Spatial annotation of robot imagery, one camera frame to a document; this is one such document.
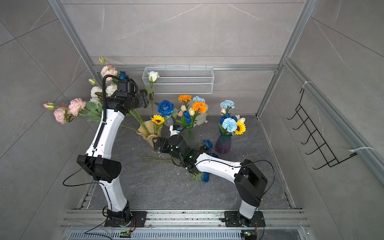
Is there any blue rose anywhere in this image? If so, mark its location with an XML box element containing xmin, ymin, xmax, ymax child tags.
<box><xmin>137</xmin><ymin>154</ymin><xmax>211</xmax><ymax>183</ymax></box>
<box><xmin>119</xmin><ymin>72</ymin><xmax>130</xmax><ymax>80</ymax></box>
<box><xmin>158</xmin><ymin>100</ymin><xmax>174</xmax><ymax>117</ymax></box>

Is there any blue rose top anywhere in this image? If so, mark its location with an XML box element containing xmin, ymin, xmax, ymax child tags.
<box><xmin>119</xmin><ymin>72</ymin><xmax>130</xmax><ymax>80</ymax></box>

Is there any yellow wavy glass vase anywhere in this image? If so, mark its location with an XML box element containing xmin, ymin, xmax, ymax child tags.
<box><xmin>138</xmin><ymin>121</ymin><xmax>163</xmax><ymax>149</ymax></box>

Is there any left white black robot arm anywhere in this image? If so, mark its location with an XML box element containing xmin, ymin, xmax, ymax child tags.
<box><xmin>77</xmin><ymin>78</ymin><xmax>149</xmax><ymax>227</ymax></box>

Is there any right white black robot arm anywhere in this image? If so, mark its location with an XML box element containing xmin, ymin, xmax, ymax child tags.
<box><xmin>153</xmin><ymin>135</ymin><xmax>268</xmax><ymax>229</ymax></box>

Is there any clear green glass vase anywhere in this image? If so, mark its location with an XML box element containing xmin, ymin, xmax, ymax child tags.
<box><xmin>182</xmin><ymin>128</ymin><xmax>195</xmax><ymax>148</ymax></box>

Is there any purple glass vase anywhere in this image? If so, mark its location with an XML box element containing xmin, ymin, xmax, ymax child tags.
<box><xmin>215</xmin><ymin>134</ymin><xmax>232</xmax><ymax>155</ymax></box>

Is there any light blue carnation middle vase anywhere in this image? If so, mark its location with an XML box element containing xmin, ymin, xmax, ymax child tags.
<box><xmin>193</xmin><ymin>96</ymin><xmax>206</xmax><ymax>103</ymax></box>

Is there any yellow sunflower purple vase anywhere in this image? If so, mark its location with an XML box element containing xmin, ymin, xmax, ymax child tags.
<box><xmin>235</xmin><ymin>121</ymin><xmax>246</xmax><ymax>135</ymax></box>

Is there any white rose tall stem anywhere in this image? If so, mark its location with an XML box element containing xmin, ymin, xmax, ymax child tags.
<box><xmin>148</xmin><ymin>71</ymin><xmax>160</xmax><ymax>84</ymax></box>

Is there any small yellow sunflower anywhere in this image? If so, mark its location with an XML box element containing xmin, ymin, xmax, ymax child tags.
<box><xmin>151</xmin><ymin>115</ymin><xmax>165</xmax><ymax>126</ymax></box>

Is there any white rose centre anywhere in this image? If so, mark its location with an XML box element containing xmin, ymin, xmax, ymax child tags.
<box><xmin>106</xmin><ymin>84</ymin><xmax>118</xmax><ymax>97</ymax></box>

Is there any peach rose pair top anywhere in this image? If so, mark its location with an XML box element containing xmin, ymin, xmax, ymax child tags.
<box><xmin>101</xmin><ymin>64</ymin><xmax>118</xmax><ymax>77</ymax></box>

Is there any small white rose left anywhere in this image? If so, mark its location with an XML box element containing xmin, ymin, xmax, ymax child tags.
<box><xmin>91</xmin><ymin>86</ymin><xmax>103</xmax><ymax>98</ymax></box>

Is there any orange carnation small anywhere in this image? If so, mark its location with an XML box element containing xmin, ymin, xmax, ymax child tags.
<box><xmin>178</xmin><ymin>95</ymin><xmax>192</xmax><ymax>103</ymax></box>

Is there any orange carnation large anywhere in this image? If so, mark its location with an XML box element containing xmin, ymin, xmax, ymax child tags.
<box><xmin>193</xmin><ymin>101</ymin><xmax>208</xmax><ymax>113</ymax></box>

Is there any light blue carnation lower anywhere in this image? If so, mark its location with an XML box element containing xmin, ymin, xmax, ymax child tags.
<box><xmin>222</xmin><ymin>118</ymin><xmax>238</xmax><ymax>133</ymax></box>

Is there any light blue carnation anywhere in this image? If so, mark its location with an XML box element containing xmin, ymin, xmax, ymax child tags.
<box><xmin>220</xmin><ymin>100</ymin><xmax>235</xmax><ymax>109</ymax></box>
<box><xmin>222</xmin><ymin>118</ymin><xmax>238</xmax><ymax>133</ymax></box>

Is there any pink rose middle left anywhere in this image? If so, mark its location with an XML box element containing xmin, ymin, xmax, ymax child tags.
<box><xmin>68</xmin><ymin>98</ymin><xmax>86</xmax><ymax>117</ymax></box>

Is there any pink rose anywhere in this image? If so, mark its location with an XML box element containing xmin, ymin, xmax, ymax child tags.
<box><xmin>54</xmin><ymin>108</ymin><xmax>66</xmax><ymax>125</ymax></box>
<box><xmin>68</xmin><ymin>98</ymin><xmax>86</xmax><ymax>117</ymax></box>

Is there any light blue carnation upper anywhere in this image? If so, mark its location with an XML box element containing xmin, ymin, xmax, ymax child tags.
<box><xmin>220</xmin><ymin>100</ymin><xmax>235</xmax><ymax>109</ymax></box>

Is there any pink rose lower left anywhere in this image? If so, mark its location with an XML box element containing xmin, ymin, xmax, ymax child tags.
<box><xmin>54</xmin><ymin>108</ymin><xmax>66</xmax><ymax>125</ymax></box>

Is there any pink rose bud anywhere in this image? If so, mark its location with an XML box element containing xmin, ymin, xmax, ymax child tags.
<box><xmin>43</xmin><ymin>103</ymin><xmax>56</xmax><ymax>111</ymax></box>

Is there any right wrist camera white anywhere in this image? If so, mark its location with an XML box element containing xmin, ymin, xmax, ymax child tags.
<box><xmin>169</xmin><ymin>125</ymin><xmax>182</xmax><ymax>139</ymax></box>

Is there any black corrugated cable conduit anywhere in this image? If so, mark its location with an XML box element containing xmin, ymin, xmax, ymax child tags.
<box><xmin>91</xmin><ymin>74</ymin><xmax>122</xmax><ymax>151</ymax></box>

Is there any metal base rail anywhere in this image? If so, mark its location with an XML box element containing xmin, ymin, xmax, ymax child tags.
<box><xmin>59</xmin><ymin>209</ymin><xmax>314</xmax><ymax>240</ymax></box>

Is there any black wire hook rack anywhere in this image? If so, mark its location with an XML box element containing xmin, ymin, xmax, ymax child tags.
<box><xmin>287</xmin><ymin>89</ymin><xmax>358</xmax><ymax>170</ymax></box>

